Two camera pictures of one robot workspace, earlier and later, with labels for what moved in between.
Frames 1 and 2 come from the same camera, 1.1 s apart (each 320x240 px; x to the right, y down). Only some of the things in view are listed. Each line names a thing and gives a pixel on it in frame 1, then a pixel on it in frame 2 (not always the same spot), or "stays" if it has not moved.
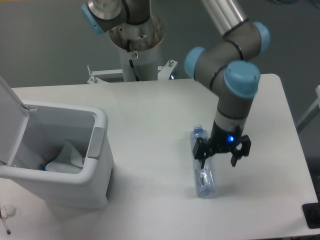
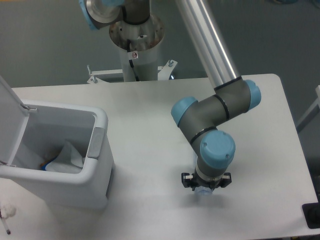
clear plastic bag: x=69 y=161 stays
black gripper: x=221 y=141 -> x=197 y=181
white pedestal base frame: x=164 y=72 stays
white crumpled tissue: x=7 y=210 stays
